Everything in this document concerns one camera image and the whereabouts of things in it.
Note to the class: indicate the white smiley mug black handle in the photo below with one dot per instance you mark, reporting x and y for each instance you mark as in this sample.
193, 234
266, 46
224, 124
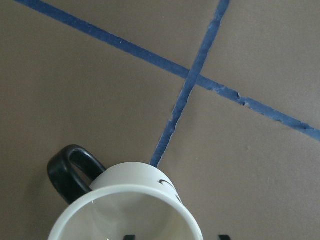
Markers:
131, 198

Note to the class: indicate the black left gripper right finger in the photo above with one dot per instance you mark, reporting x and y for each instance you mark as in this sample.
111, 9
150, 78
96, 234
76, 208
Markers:
224, 237

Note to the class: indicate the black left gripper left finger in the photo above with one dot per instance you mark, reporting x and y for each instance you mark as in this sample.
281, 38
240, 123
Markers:
129, 237

